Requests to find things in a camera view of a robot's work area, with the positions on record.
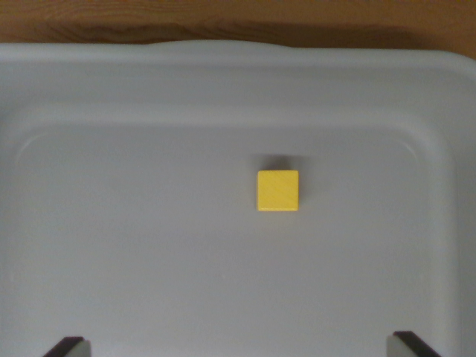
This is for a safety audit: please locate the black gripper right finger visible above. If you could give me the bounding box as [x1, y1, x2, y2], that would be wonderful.
[386, 330, 443, 357]

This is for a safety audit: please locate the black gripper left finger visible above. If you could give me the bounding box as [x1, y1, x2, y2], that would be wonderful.
[42, 335, 91, 357]

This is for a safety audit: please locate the grey plastic bin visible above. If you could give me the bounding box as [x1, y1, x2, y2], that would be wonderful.
[0, 40, 476, 357]

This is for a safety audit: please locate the yellow wooden cube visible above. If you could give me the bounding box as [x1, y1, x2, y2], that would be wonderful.
[255, 170, 300, 213]

